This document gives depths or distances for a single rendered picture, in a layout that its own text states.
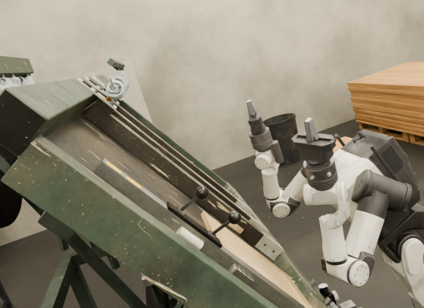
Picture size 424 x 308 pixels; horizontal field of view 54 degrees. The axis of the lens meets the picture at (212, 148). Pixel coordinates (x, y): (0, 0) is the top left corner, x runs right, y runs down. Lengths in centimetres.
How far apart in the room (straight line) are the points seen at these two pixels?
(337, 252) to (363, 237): 11
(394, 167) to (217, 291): 87
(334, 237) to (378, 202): 20
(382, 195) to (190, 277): 71
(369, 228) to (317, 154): 34
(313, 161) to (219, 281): 43
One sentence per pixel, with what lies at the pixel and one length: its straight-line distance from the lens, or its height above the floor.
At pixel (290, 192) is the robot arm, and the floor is 120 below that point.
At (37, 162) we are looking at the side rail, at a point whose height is 179.
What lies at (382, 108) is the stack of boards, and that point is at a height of 44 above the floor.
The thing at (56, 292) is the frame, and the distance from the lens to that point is 286.
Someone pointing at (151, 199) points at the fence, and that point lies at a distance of 117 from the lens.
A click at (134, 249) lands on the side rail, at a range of 95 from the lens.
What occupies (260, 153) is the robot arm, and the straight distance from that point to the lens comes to 175.
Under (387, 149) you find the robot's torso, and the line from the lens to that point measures 159.
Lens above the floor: 190
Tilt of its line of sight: 13 degrees down
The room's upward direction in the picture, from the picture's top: 18 degrees counter-clockwise
